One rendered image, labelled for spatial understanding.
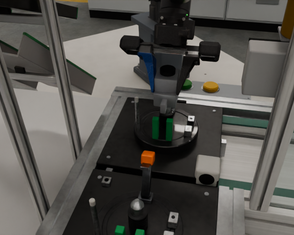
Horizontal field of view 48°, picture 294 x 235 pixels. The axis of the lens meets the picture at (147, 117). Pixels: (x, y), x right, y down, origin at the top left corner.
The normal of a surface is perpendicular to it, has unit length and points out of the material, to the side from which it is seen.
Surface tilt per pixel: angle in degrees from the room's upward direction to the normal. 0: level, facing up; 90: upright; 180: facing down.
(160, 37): 75
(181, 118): 0
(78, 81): 90
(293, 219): 90
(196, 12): 90
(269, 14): 90
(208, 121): 0
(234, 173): 0
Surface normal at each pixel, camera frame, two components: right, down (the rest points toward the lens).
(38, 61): 0.93, 0.22
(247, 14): -0.25, 0.59
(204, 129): -0.02, -0.79
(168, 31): -0.21, 0.37
